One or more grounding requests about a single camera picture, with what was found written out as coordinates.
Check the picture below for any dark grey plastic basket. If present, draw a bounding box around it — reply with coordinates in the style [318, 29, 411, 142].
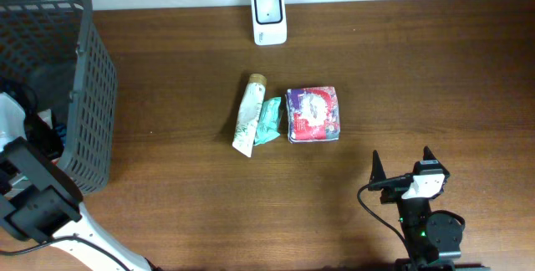
[1, 0, 118, 195]

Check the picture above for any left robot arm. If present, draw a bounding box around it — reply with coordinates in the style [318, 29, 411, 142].
[1, 79, 155, 271]

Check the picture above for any white barcode scanner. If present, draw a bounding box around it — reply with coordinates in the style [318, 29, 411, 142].
[251, 0, 288, 46]

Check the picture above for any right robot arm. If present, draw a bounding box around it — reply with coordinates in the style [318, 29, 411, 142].
[357, 146, 487, 271]

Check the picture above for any red purple tissue pack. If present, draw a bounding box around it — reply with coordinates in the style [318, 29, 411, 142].
[286, 86, 341, 143]

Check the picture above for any white tube with cork cap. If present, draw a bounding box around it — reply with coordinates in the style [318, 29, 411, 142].
[232, 74, 267, 158]

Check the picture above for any teal wet wipes pouch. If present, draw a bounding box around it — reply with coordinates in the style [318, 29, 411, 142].
[253, 97, 282, 146]

